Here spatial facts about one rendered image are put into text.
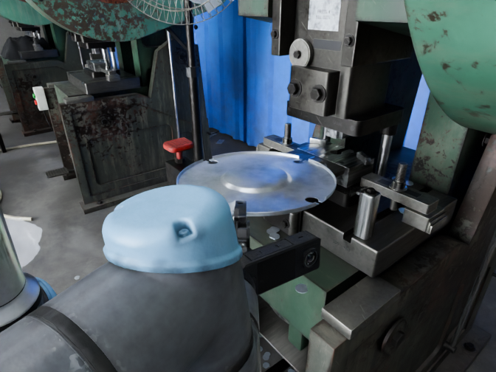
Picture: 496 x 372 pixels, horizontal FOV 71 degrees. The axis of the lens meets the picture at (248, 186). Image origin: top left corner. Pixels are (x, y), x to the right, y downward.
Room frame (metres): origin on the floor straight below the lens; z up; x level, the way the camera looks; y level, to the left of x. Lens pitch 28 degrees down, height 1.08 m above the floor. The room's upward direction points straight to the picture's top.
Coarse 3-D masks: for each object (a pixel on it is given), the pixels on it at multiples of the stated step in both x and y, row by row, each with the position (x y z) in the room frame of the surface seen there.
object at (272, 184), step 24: (192, 168) 0.64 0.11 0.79; (216, 168) 0.63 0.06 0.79; (240, 168) 0.62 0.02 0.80; (264, 168) 0.62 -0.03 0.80; (288, 168) 0.63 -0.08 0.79; (312, 168) 0.63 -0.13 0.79; (240, 192) 0.52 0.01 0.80; (264, 192) 0.52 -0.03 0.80; (288, 192) 0.52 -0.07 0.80; (312, 192) 0.52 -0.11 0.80
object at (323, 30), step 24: (312, 0) 0.72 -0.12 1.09; (336, 0) 0.67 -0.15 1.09; (312, 24) 0.71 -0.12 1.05; (336, 24) 0.67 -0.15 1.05; (312, 48) 0.71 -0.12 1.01; (336, 48) 0.67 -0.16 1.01; (312, 72) 0.67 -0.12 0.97; (336, 72) 0.65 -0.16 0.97; (360, 72) 0.65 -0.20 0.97; (384, 72) 0.70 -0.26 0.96; (312, 96) 0.65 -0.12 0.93; (336, 96) 0.65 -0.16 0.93; (360, 96) 0.66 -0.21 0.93; (384, 96) 0.71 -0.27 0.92
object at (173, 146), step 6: (180, 138) 0.89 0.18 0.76; (168, 144) 0.85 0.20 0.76; (174, 144) 0.85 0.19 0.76; (180, 144) 0.85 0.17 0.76; (186, 144) 0.85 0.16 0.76; (192, 144) 0.86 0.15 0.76; (168, 150) 0.83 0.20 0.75; (174, 150) 0.83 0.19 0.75; (180, 150) 0.83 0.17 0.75; (180, 156) 0.86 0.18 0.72
